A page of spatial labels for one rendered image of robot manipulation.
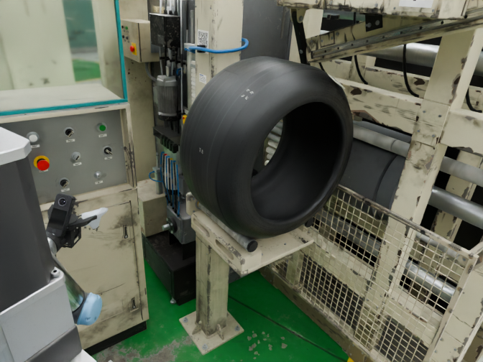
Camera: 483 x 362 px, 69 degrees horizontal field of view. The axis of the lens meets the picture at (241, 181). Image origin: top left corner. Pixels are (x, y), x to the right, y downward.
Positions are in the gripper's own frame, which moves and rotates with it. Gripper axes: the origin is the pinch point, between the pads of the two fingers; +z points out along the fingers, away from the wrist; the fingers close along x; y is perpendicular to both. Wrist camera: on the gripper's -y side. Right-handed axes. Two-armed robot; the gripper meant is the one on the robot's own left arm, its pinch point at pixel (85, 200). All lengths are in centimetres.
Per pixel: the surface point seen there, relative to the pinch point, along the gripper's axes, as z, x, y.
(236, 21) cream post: 46, 31, -57
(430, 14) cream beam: 15, 83, -70
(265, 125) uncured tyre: 5, 49, -36
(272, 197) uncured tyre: 40, 59, 5
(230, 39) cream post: 45, 30, -51
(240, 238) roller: 12, 50, 9
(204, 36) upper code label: 43, 21, -50
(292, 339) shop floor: 49, 91, 95
